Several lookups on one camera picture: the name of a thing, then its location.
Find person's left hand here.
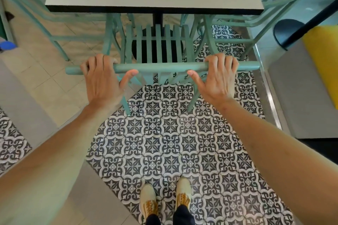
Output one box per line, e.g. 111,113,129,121
80,53,139,109

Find person's right hand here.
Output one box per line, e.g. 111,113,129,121
187,53,240,107

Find green slatted wooden chair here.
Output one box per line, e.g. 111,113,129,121
182,0,300,60
65,23,261,117
0,0,125,62

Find person's left forearm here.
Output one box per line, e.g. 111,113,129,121
0,99,124,225

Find person's right forearm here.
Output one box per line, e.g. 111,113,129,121
210,97,338,225

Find metal floor strip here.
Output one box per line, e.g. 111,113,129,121
246,27,283,129

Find black round stool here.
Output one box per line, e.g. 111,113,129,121
273,19,307,49

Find grey bench seat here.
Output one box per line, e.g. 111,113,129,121
267,40,338,139

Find blue plastic object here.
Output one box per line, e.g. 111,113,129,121
0,41,17,53

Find yellow bench cushion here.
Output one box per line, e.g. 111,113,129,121
302,24,338,110

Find person's cream right shoe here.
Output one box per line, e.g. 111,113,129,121
175,177,192,207

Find person's cream shoe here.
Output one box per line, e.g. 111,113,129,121
140,184,159,225
175,177,192,207

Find person's cream left shoe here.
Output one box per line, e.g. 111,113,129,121
140,184,159,225

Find person's dark trousers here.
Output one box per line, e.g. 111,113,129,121
146,204,196,225

